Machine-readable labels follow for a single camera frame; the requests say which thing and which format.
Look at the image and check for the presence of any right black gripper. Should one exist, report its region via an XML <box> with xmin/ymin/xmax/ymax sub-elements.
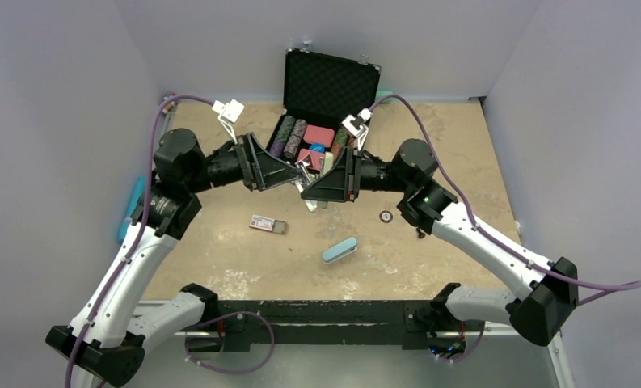
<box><xmin>302</xmin><ymin>146</ymin><xmax>412</xmax><ymax>204</ymax></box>

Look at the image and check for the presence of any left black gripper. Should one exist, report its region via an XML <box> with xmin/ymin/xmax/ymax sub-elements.
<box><xmin>185</xmin><ymin>132</ymin><xmax>302</xmax><ymax>194</ymax></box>

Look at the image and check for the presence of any blue stapler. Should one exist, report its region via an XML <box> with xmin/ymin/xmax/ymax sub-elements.
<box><xmin>322</xmin><ymin>237</ymin><xmax>358</xmax><ymax>264</ymax></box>

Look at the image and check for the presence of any green stapler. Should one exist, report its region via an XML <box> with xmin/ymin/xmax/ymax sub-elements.
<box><xmin>296</xmin><ymin>149</ymin><xmax>334</xmax><ymax>192</ymax></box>

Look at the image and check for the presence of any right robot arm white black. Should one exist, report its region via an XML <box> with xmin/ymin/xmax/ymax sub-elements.
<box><xmin>301</xmin><ymin>139</ymin><xmax>579</xmax><ymax>346</ymax></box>

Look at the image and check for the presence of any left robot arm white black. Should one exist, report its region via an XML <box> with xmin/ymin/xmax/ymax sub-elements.
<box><xmin>46</xmin><ymin>128</ymin><xmax>301</xmax><ymax>387</ymax></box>

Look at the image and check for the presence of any blue dealer button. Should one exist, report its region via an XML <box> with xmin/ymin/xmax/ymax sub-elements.
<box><xmin>309</xmin><ymin>143</ymin><xmax>325</xmax><ymax>154</ymax></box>

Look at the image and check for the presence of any pink card deck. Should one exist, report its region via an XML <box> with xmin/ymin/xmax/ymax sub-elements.
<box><xmin>302</xmin><ymin>125</ymin><xmax>335</xmax><ymax>147</ymax></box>

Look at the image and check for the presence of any red white staple box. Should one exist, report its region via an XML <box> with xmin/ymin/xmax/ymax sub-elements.
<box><xmin>249</xmin><ymin>214</ymin><xmax>288</xmax><ymax>234</ymax></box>

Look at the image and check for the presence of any brown poker chip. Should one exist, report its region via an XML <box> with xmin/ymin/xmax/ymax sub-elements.
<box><xmin>379</xmin><ymin>210</ymin><xmax>394</xmax><ymax>223</ymax></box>

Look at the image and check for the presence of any black poker chip case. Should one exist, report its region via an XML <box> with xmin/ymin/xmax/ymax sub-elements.
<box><xmin>266</xmin><ymin>48</ymin><xmax>382</xmax><ymax>165</ymax></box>

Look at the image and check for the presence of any mint green cylinder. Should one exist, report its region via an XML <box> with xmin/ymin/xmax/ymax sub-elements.
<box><xmin>375</xmin><ymin>90</ymin><xmax>393</xmax><ymax>101</ymax></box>

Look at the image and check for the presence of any teal cylinder tool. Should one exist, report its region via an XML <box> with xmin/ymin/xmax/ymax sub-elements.
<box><xmin>116</xmin><ymin>175</ymin><xmax>146</xmax><ymax>243</ymax></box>

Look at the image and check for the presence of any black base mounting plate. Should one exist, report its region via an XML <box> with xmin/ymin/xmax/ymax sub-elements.
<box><xmin>189</xmin><ymin>300</ymin><xmax>466</xmax><ymax>357</ymax></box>

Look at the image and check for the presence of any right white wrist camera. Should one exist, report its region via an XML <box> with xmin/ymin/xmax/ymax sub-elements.
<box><xmin>340</xmin><ymin>108</ymin><xmax>372</xmax><ymax>152</ymax></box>

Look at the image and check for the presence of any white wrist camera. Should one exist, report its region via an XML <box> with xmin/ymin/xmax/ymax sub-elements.
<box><xmin>340</xmin><ymin>108</ymin><xmax>372</xmax><ymax>152</ymax></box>
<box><xmin>212</xmin><ymin>99</ymin><xmax>245</xmax><ymax>142</ymax></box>

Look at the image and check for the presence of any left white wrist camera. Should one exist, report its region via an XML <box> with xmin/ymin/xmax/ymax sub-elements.
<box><xmin>212</xmin><ymin>99</ymin><xmax>245</xmax><ymax>142</ymax></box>

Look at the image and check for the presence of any aluminium frame rail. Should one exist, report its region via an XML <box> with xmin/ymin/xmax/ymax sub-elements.
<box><xmin>133</xmin><ymin>129</ymin><xmax>578</xmax><ymax>363</ymax></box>

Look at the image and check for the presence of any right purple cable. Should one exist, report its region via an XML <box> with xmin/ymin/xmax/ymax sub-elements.
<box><xmin>368</xmin><ymin>94</ymin><xmax>641</xmax><ymax>365</ymax></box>

